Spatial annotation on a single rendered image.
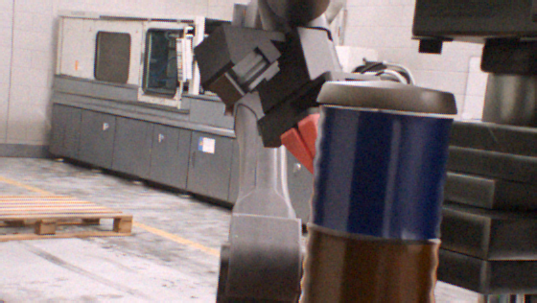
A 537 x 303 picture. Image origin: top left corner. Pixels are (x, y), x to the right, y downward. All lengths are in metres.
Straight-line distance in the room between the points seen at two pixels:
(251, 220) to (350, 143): 0.69
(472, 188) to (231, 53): 0.34
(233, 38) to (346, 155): 0.56
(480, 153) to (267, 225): 0.45
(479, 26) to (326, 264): 0.28
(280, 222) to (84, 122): 10.44
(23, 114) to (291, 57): 11.30
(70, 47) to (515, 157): 11.38
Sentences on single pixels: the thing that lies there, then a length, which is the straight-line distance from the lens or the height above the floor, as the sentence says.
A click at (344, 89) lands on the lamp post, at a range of 0.28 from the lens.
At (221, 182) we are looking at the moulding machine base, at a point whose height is 0.24.
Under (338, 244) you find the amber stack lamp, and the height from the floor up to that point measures 1.15.
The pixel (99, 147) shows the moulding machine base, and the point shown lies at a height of 0.28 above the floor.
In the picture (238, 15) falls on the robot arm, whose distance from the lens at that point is 1.16.
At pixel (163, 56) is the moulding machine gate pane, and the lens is 9.96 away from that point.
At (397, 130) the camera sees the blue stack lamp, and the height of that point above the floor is 1.18.
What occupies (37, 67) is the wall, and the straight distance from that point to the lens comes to 12.17.
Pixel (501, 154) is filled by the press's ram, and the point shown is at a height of 1.17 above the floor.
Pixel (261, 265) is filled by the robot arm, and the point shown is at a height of 1.02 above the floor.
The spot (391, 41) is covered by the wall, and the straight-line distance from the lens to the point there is 10.33.
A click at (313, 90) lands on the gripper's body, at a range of 0.86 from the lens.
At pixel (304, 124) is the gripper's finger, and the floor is 1.16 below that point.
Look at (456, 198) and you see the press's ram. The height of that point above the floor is 1.14.
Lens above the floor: 1.20
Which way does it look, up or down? 4 degrees down
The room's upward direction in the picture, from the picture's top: 6 degrees clockwise
